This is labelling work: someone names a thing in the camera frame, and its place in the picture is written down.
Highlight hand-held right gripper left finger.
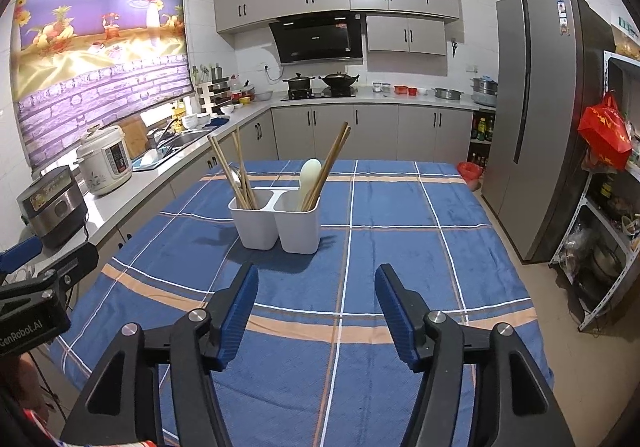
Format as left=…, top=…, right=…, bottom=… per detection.
left=60, top=262, right=260, bottom=447

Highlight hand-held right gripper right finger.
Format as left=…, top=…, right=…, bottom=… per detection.
left=375, top=263, right=563, bottom=447

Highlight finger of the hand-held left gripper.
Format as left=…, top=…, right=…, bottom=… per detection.
left=27, top=243, right=99, bottom=300
left=0, top=236, right=42, bottom=274

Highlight white utensil holder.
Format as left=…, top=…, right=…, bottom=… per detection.
left=228, top=187, right=322, bottom=255

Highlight cream rice spoon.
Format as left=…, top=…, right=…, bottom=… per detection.
left=299, top=158, right=322, bottom=212

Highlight person's left forearm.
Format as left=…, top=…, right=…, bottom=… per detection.
left=0, top=352, right=51, bottom=428

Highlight dark rice cooker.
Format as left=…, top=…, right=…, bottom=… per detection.
left=16, top=165, right=90, bottom=250

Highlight blue plaid tablecloth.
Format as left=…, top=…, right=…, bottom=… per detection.
left=49, top=159, right=555, bottom=447

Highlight white rice cooker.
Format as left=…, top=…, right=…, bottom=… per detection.
left=75, top=124, right=133, bottom=196

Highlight wooden cutting board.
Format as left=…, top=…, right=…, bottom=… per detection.
left=120, top=116, right=148, bottom=160

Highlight person's clothing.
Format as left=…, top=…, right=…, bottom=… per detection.
left=0, top=392, right=161, bottom=447

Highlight red plastic bag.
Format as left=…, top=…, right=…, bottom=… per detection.
left=457, top=161, right=485, bottom=192

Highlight kitchen sink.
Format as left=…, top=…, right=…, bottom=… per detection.
left=131, top=127, right=211, bottom=170

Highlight grey base cabinets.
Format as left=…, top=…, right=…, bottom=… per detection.
left=75, top=104, right=498, bottom=258

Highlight clear plastic bag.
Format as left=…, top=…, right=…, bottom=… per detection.
left=560, top=222, right=593, bottom=273

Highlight row of condiment bottles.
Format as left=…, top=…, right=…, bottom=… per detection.
left=470, top=114, right=496, bottom=170

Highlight white countertop rack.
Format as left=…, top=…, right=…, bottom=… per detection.
left=194, top=77, right=233, bottom=110

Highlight metal pot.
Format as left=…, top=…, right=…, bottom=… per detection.
left=590, top=244, right=626, bottom=283

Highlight black gas cooktop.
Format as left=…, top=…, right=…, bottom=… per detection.
left=280, top=87, right=358, bottom=101

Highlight grey refrigerator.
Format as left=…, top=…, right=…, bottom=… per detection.
left=480, top=0, right=618, bottom=264

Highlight printed roller blind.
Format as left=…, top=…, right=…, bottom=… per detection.
left=10, top=0, right=195, bottom=170

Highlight black lidded pot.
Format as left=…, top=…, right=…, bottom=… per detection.
left=282, top=73, right=316, bottom=92

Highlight stainless steamer pot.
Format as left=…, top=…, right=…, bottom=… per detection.
left=471, top=76, right=499, bottom=108

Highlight black wok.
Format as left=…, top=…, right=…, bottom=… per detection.
left=318, top=71, right=361, bottom=88

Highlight red gift bag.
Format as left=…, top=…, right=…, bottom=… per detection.
left=577, top=92, right=633, bottom=172

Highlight black range hood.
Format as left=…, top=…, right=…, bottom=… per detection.
left=268, top=11, right=364, bottom=65

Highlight metal shelf rack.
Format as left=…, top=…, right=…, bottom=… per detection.
left=549, top=49, right=640, bottom=333

